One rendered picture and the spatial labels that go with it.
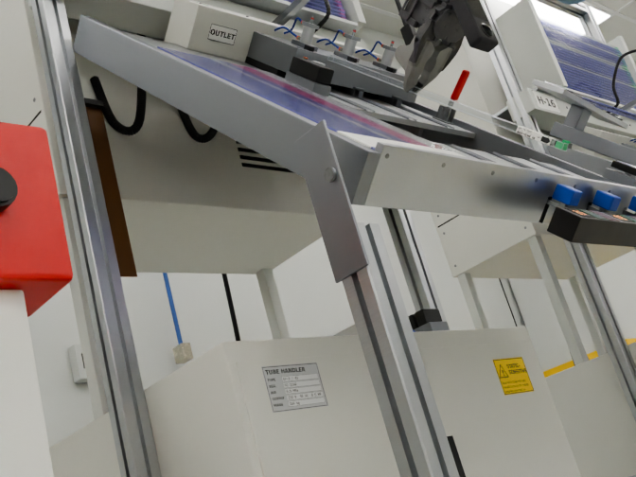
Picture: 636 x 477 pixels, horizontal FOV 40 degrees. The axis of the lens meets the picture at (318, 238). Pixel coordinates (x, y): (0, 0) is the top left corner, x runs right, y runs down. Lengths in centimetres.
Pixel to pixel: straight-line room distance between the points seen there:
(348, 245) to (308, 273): 285
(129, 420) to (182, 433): 9
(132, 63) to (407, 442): 74
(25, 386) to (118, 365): 51
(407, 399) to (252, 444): 31
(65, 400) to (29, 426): 214
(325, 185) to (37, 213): 30
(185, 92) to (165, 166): 45
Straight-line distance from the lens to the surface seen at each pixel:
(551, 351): 471
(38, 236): 81
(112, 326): 128
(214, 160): 174
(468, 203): 110
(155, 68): 129
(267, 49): 161
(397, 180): 99
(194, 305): 329
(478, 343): 150
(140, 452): 124
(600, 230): 120
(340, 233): 90
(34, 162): 84
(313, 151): 94
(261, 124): 108
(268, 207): 177
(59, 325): 298
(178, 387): 120
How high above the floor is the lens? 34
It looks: 19 degrees up
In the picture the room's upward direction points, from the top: 16 degrees counter-clockwise
